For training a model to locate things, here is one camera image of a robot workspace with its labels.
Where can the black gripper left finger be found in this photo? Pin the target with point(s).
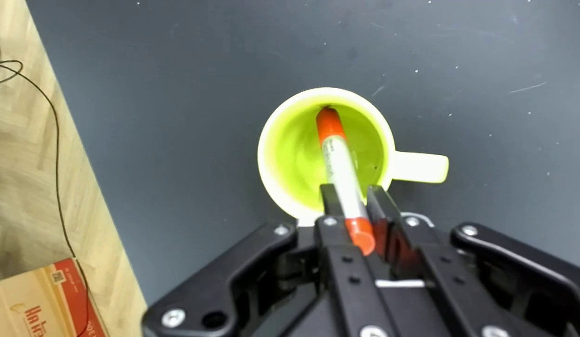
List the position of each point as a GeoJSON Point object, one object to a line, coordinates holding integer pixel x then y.
{"type": "Point", "coordinates": [348, 273]}

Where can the orange-capped white marker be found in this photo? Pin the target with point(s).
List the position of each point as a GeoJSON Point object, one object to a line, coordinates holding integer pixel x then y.
{"type": "Point", "coordinates": [339, 165]}

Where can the yellow-green ceramic mug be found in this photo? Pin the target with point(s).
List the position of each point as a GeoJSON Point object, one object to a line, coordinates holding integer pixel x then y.
{"type": "Point", "coordinates": [290, 152]}

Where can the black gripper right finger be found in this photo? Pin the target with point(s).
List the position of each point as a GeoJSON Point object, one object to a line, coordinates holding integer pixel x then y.
{"type": "Point", "coordinates": [427, 268]}

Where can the cardboard box with red label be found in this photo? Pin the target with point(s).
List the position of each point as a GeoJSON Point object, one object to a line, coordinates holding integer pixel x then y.
{"type": "Point", "coordinates": [39, 305]}

